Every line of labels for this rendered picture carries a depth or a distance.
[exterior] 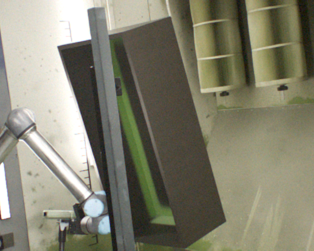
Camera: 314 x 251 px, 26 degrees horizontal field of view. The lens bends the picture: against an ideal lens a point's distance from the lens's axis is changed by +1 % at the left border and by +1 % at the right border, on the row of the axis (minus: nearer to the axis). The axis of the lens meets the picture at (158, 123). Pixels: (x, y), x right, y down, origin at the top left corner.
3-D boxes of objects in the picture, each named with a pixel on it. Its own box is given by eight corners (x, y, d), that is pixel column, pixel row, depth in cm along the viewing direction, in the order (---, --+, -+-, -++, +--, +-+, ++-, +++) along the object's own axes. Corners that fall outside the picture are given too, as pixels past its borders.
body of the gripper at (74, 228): (65, 234, 365) (80, 235, 357) (66, 217, 366) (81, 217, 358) (76, 234, 371) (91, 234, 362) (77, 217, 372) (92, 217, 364)
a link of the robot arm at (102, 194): (103, 192, 345) (107, 216, 345) (105, 188, 356) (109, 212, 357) (85, 194, 345) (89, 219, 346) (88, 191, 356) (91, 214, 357)
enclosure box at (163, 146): (156, 215, 435) (102, 31, 412) (226, 221, 390) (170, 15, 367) (115, 239, 412) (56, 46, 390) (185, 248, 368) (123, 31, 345)
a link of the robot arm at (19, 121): (14, 103, 330) (108, 208, 333) (20, 103, 343) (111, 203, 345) (-4, 120, 331) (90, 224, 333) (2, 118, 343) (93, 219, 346)
